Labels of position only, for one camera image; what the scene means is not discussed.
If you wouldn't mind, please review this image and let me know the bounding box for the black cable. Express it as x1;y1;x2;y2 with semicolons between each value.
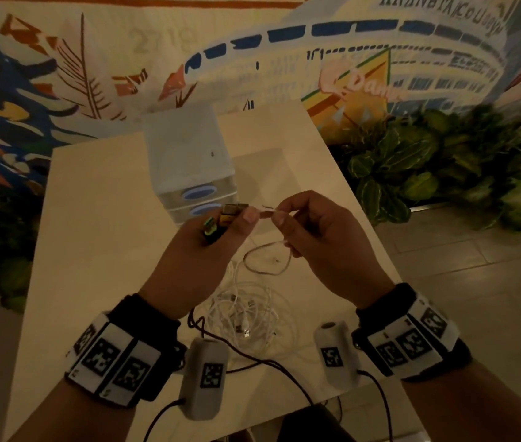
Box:
143;398;186;442
187;309;315;407
357;369;393;442

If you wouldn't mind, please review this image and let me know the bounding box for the person's left hand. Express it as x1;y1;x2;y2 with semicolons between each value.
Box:
138;208;261;321

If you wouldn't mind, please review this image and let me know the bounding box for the person's right forearm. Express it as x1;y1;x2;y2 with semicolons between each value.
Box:
400;358;521;442

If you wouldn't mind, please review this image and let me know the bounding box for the white cube storage box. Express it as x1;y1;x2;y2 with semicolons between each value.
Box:
142;105;237;226

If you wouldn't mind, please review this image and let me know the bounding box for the pile of white cables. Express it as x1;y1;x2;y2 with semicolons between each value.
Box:
193;260;301;360

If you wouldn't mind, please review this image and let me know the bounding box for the person's right hand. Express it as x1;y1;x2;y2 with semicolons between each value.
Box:
272;190;395;310

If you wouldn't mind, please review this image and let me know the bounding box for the person's left forearm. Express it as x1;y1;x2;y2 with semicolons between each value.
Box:
9;376;138;442

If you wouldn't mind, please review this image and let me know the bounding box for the dark multi-port usb adapter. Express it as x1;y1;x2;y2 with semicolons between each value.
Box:
202;203;250;246

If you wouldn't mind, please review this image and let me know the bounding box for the grey wrist camera with marker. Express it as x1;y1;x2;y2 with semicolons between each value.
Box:
179;337;230;421
313;321;361;389

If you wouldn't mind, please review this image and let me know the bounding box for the black wristband with marker tiles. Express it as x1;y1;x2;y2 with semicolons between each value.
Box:
64;294;184;409
351;283;473;383

